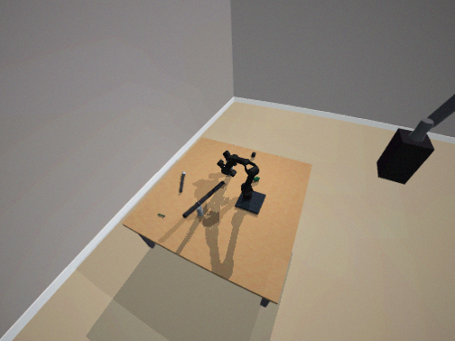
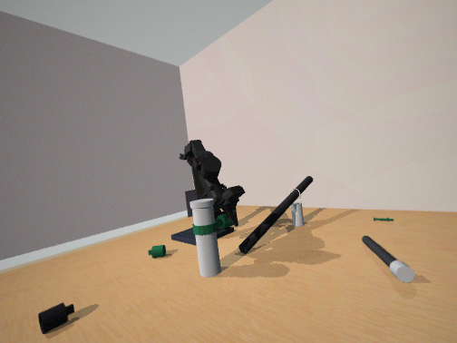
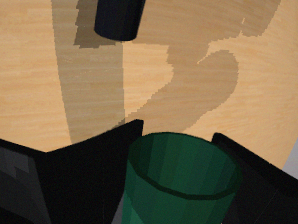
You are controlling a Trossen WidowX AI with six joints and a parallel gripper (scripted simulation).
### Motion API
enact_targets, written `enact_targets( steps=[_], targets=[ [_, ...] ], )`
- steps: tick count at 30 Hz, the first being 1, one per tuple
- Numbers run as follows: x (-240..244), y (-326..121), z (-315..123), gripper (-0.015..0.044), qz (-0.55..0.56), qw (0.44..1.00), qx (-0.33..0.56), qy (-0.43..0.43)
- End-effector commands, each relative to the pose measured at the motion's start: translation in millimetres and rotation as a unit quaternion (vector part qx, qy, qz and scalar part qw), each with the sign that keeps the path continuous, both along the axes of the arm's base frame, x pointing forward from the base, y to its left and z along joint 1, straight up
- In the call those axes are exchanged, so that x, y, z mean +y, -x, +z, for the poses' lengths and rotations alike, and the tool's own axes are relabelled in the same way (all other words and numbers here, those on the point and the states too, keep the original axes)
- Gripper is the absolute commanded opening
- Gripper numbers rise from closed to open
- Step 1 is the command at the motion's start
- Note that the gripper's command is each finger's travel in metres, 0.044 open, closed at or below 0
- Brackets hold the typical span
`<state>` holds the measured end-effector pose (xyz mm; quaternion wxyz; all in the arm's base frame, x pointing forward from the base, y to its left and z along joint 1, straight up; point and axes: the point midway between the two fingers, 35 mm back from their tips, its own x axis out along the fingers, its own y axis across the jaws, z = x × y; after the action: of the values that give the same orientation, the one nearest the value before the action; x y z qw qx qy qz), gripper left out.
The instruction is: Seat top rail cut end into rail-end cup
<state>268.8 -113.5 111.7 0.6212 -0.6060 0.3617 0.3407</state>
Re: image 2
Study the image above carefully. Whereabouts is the small green cylinder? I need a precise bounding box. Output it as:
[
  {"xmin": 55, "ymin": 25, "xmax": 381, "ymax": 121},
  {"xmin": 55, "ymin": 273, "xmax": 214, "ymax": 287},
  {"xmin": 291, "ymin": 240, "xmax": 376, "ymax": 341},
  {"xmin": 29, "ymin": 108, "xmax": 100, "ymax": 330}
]
[{"xmin": 148, "ymin": 245, "xmax": 166, "ymax": 258}]

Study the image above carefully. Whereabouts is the dark green cup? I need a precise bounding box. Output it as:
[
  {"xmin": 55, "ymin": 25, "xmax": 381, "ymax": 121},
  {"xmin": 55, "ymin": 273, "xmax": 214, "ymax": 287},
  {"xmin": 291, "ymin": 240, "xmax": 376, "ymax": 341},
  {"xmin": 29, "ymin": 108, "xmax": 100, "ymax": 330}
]
[{"xmin": 192, "ymin": 213, "xmax": 234, "ymax": 235}]

